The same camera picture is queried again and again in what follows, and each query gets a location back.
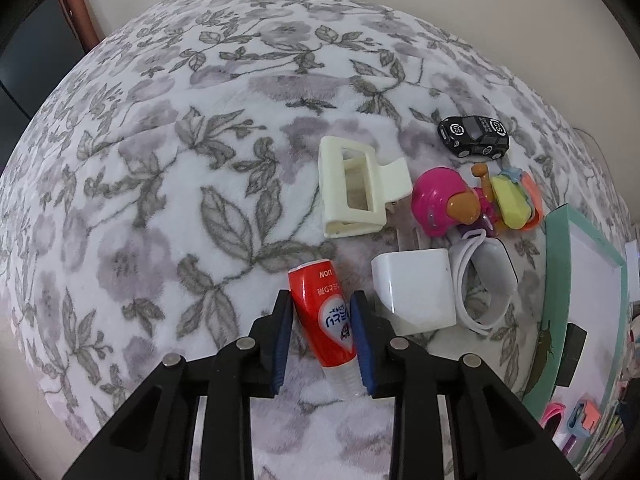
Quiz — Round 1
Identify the pink puppy toy figure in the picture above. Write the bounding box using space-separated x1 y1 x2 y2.
411 162 501 240

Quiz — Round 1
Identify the white tray with green rim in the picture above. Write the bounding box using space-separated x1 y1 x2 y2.
520 204 628 476

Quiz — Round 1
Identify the cream hair claw clip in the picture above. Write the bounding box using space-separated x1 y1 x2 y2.
318 136 412 239

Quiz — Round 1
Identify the brown board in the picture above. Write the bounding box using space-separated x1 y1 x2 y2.
62 0 101 46

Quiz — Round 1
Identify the white charger plug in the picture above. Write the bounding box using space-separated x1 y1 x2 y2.
371 227 458 336

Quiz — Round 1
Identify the black toy car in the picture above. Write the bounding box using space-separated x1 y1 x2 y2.
437 115 510 161

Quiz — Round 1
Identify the black charger plug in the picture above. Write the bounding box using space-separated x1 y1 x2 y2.
556 322 588 388

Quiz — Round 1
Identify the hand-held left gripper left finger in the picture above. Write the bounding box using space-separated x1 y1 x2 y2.
62 289 293 480

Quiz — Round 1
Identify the orange and yellow toy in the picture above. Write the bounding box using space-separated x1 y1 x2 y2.
487 167 543 231

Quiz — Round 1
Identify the red toothpaste tube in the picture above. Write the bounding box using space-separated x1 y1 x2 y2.
287 258 368 401

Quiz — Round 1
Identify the floral grey white blanket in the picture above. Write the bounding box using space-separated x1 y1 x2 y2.
0 0 640 480

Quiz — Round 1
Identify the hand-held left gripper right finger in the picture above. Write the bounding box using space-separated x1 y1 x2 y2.
349 290 583 480

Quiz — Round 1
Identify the dark cabinet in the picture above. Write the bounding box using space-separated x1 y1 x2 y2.
0 0 86 126

